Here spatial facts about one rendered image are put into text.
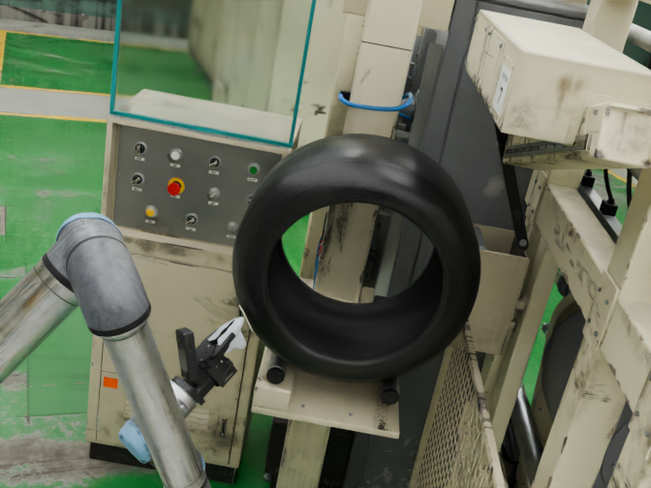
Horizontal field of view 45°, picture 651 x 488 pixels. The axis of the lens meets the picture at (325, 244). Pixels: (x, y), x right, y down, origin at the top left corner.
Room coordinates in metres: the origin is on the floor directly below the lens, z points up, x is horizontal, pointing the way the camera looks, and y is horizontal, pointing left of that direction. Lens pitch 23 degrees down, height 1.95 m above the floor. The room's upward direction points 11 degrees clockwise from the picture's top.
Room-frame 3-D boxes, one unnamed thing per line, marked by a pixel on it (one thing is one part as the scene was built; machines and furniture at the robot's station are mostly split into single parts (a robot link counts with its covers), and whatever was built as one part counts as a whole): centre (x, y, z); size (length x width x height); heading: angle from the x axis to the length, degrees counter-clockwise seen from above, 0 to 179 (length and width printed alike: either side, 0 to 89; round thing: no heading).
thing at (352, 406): (1.80, -0.08, 0.80); 0.37 x 0.36 x 0.02; 91
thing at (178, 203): (2.44, 0.43, 0.63); 0.56 x 0.41 x 1.27; 91
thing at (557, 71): (1.68, -0.38, 1.71); 0.61 x 0.25 x 0.15; 1
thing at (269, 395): (1.80, 0.06, 0.84); 0.36 x 0.09 x 0.06; 1
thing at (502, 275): (2.03, -0.46, 1.05); 0.20 x 0.15 x 0.30; 1
